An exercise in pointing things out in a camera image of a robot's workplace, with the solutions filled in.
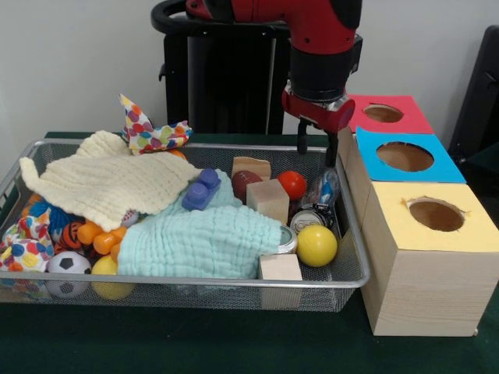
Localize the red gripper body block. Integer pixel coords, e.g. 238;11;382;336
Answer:
281;87;356;134

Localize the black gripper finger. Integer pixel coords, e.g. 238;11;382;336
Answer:
296;117;308;155
324;129;339;169

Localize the small clear plastic bottle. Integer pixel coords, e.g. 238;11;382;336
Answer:
315;167;342;208

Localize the colourful polka-dot cloth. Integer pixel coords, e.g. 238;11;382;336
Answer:
118;94;193;155

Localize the wooden box with three holes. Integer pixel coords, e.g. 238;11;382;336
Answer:
329;94;499;337

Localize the clear mesh bin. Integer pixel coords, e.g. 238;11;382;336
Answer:
0;139;370;314

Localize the red ball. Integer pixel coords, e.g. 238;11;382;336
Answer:
278;171;308;201

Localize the flat tan wooden block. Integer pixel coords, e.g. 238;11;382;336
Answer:
232;157;272;182

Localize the large wooden cube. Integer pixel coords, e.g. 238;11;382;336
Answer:
246;179;290;225

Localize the brown toy football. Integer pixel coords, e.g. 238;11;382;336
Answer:
232;171;264;205

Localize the black soda can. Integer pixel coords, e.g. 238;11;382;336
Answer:
290;204;337;235

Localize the yellow smiley ball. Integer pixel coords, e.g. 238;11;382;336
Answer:
297;225;338;268

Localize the blue toy car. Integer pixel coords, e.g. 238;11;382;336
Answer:
181;169;221;212

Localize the small wooden cube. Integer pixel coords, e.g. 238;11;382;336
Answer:
259;254;303;283

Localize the mint green muslin cloth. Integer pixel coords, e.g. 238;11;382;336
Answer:
117;170;283;281

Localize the black chair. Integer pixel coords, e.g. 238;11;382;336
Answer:
448;26;499;196

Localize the pale yellow muslin cloth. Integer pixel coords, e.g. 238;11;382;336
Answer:
19;130;200;233

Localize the black and white soccer ball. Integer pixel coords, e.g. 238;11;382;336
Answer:
44;251;91;300

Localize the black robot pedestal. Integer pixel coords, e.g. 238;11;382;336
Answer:
150;0;313;135

